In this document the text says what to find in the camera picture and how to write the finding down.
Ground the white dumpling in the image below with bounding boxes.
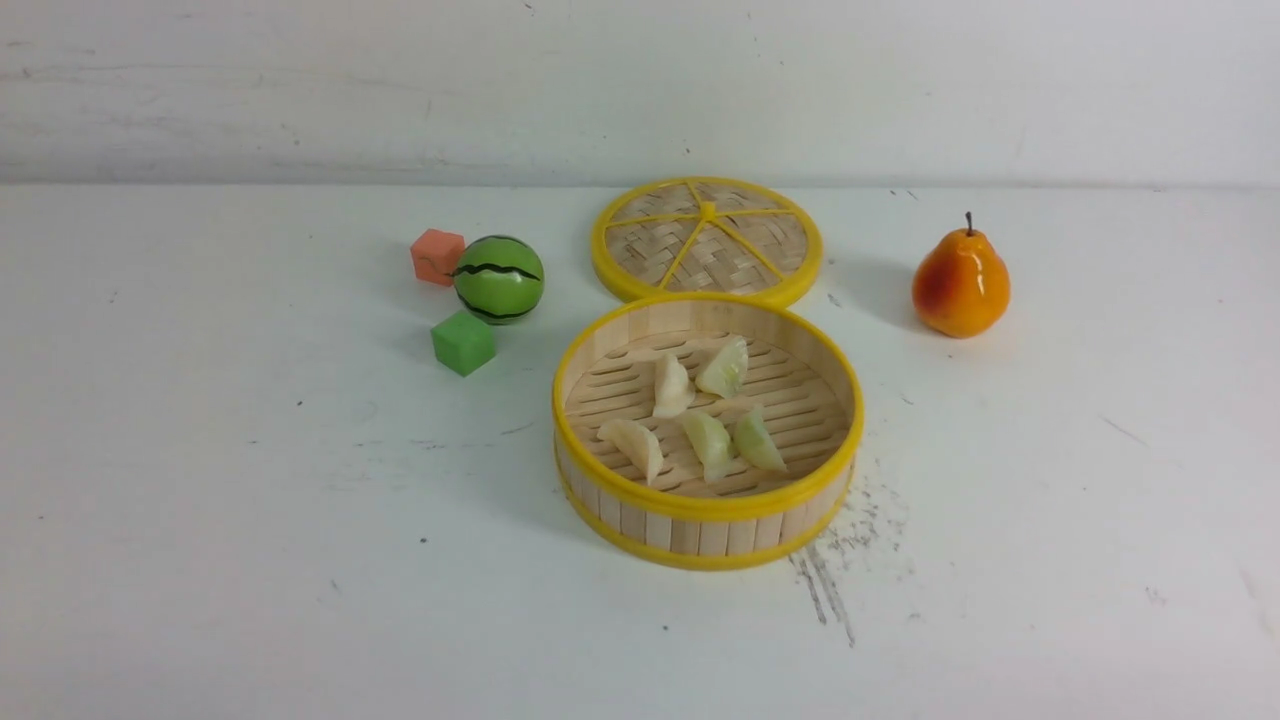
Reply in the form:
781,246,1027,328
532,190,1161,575
596,419,664,486
652,352,696,419

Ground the pale green-tinted dumpling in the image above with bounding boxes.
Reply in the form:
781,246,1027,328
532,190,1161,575
695,334,750,398

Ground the pale green dumpling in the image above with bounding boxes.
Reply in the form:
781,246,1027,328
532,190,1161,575
678,410,733,483

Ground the yellowish dumpling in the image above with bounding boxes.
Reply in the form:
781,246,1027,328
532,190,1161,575
732,405,787,471

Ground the yellow bamboo steamer lid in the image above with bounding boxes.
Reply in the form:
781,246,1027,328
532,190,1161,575
589,176,824,307

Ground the yellow bamboo steamer tray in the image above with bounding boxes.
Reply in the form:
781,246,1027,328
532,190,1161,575
552,293,865,571

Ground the green toy watermelon ball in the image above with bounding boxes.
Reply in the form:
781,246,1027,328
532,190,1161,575
453,234,545,325

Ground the green cube block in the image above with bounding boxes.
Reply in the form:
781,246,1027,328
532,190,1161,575
430,309,497,377

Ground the orange cube block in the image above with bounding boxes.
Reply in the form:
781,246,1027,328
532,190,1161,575
410,228,466,287

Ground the orange toy pear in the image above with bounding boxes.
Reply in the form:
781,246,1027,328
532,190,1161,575
911,211,1011,340

